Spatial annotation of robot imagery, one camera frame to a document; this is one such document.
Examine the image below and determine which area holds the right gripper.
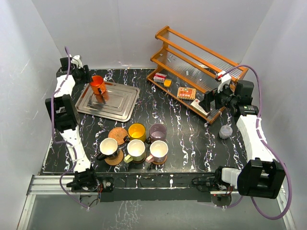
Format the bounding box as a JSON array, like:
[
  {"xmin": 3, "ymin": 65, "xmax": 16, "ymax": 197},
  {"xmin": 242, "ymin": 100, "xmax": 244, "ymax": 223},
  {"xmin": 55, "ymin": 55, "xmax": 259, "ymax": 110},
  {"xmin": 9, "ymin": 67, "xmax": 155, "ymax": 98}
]
[{"xmin": 199, "ymin": 81, "xmax": 237, "ymax": 113}]

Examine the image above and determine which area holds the orange-red cup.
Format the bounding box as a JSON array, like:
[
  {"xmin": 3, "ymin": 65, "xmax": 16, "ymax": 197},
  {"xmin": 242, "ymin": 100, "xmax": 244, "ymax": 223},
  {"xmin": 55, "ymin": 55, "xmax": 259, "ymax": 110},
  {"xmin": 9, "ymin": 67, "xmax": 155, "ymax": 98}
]
[{"xmin": 89, "ymin": 75, "xmax": 106, "ymax": 95}]

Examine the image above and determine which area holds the woven rattan coaster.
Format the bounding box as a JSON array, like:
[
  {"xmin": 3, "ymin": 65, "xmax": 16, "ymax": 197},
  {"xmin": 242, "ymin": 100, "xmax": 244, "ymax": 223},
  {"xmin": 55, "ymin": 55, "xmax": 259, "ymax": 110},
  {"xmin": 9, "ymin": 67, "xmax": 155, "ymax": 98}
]
[
  {"xmin": 105, "ymin": 149, "xmax": 124, "ymax": 166},
  {"xmin": 108, "ymin": 127, "xmax": 128, "ymax": 146}
]

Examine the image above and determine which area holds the purple cup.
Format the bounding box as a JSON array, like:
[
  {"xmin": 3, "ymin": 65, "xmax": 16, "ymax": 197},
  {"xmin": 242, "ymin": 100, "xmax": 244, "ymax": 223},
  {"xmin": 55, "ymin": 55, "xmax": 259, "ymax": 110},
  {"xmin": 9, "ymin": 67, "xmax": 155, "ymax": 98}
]
[{"xmin": 145, "ymin": 123, "xmax": 167, "ymax": 144}]

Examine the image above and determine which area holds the yellow cup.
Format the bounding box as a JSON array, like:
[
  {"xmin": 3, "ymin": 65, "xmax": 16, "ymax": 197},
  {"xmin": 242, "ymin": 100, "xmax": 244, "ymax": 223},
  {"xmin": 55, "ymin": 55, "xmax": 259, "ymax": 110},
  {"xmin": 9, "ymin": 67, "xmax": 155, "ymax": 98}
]
[{"xmin": 124, "ymin": 123, "xmax": 146, "ymax": 143}]

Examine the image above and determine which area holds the black cup white inside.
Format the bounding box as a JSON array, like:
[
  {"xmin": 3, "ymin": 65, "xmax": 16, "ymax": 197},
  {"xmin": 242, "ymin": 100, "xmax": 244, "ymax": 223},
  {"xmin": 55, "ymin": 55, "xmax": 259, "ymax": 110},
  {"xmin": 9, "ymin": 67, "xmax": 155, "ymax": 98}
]
[{"xmin": 96, "ymin": 138, "xmax": 119, "ymax": 161}]

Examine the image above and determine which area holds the pink cup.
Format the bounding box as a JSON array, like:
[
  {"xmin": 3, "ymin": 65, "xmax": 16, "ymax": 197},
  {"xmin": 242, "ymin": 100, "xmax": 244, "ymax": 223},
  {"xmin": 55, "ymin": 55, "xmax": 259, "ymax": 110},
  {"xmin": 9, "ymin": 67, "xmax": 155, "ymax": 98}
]
[{"xmin": 145, "ymin": 140, "xmax": 168, "ymax": 163}]

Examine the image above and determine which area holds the pale green cup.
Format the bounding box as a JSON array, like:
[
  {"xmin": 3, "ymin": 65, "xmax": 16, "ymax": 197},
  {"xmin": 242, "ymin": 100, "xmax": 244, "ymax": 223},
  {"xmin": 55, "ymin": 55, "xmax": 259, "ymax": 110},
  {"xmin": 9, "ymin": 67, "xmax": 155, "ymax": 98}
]
[{"xmin": 124, "ymin": 139, "xmax": 145, "ymax": 163}]

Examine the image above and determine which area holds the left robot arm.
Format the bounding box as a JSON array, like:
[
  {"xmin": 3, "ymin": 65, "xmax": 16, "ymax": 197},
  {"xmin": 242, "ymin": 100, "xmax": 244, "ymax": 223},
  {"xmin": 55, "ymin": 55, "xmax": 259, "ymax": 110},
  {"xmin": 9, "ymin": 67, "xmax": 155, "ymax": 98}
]
[{"xmin": 45, "ymin": 55, "xmax": 99, "ymax": 191}]

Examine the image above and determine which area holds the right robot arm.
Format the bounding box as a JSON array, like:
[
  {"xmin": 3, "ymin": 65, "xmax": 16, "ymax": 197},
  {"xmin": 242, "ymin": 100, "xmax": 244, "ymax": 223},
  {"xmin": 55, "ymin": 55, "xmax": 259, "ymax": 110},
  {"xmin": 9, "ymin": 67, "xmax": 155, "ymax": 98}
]
[{"xmin": 191, "ymin": 80, "xmax": 285, "ymax": 199}]

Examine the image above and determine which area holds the white stapler box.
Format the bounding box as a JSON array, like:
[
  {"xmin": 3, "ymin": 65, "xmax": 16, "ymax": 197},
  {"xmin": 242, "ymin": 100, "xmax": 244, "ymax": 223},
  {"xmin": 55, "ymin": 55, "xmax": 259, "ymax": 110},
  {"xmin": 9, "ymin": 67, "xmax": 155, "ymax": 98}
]
[{"xmin": 190, "ymin": 99, "xmax": 210, "ymax": 117}]

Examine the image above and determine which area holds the wooden shelf rack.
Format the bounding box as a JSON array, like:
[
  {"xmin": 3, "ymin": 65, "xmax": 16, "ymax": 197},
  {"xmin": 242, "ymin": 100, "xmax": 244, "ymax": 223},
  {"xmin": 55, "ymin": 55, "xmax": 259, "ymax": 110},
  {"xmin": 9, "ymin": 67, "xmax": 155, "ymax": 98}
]
[{"xmin": 147, "ymin": 26, "xmax": 248, "ymax": 124}]

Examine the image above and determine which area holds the orange spiral notebook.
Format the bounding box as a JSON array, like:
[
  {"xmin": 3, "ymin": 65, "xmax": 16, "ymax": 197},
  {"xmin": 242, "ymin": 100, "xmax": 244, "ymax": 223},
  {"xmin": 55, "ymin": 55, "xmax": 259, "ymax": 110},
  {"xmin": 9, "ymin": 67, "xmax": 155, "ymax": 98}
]
[{"xmin": 177, "ymin": 87, "xmax": 196, "ymax": 100}]

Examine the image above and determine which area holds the metal tray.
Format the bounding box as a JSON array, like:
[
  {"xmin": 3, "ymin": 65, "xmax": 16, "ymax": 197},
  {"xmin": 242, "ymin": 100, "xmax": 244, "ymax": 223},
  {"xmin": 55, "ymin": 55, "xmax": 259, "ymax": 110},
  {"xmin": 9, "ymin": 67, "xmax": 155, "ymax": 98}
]
[{"xmin": 75, "ymin": 81, "xmax": 140, "ymax": 122}]

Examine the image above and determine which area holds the small orange box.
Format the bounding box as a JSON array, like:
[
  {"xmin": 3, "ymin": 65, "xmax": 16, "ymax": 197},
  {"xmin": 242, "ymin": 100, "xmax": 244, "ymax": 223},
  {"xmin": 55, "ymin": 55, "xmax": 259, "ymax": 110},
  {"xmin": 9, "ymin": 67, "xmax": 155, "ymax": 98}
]
[{"xmin": 164, "ymin": 79, "xmax": 172, "ymax": 88}]

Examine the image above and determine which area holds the red white small box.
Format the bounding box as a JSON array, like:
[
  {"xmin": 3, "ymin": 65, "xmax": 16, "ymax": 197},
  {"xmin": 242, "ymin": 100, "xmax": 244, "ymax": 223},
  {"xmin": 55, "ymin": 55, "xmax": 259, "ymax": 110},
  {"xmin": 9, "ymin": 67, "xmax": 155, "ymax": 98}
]
[{"xmin": 153, "ymin": 73, "xmax": 167, "ymax": 83}]

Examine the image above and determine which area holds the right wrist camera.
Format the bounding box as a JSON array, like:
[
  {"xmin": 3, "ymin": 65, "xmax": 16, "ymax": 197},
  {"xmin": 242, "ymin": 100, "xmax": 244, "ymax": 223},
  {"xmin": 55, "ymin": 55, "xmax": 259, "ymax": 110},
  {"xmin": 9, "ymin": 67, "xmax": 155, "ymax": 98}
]
[{"xmin": 215, "ymin": 70, "xmax": 232, "ymax": 93}]

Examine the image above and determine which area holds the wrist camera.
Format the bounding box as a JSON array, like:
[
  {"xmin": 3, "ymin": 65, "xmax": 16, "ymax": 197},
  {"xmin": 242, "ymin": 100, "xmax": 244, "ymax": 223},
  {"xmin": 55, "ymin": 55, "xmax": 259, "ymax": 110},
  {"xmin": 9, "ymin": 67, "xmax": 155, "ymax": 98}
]
[
  {"xmin": 71, "ymin": 55, "xmax": 83, "ymax": 69},
  {"xmin": 215, "ymin": 70, "xmax": 232, "ymax": 93}
]

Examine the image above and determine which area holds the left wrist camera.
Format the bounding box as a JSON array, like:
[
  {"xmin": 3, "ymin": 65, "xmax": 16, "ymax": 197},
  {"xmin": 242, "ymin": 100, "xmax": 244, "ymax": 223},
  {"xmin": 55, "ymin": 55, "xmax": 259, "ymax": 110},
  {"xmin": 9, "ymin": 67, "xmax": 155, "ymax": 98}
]
[{"xmin": 71, "ymin": 55, "xmax": 83, "ymax": 69}]

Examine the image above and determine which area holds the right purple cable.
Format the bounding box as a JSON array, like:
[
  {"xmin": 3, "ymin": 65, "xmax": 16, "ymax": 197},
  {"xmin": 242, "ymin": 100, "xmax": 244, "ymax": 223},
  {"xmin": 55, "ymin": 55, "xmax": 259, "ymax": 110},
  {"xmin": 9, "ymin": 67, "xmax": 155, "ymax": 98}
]
[{"xmin": 215, "ymin": 65, "xmax": 293, "ymax": 220}]

